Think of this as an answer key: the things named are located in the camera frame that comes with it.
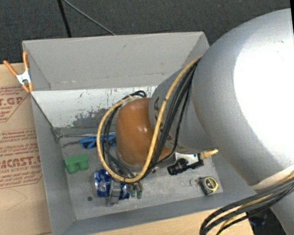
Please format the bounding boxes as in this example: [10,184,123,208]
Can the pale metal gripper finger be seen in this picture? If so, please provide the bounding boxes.
[104,187,123,208]

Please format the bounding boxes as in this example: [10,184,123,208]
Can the blue and white crumpled packet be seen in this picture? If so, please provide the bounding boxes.
[91,166,131,204]

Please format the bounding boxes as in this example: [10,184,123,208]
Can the green plastic double cup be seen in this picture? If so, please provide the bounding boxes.
[62,153,91,175]

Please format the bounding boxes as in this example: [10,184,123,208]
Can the blue sunglasses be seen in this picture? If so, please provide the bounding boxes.
[79,133,118,151]

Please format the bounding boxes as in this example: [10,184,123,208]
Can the yellow and black tape measure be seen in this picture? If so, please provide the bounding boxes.
[188,174,221,198]

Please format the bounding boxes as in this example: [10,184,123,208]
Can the brown cardboard board, red print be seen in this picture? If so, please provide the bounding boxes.
[0,58,53,235]

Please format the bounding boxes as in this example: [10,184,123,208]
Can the grey metal bin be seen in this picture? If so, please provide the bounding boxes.
[21,15,261,235]

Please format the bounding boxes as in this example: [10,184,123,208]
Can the black cylinder on white bracket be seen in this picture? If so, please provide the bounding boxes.
[165,147,222,176]

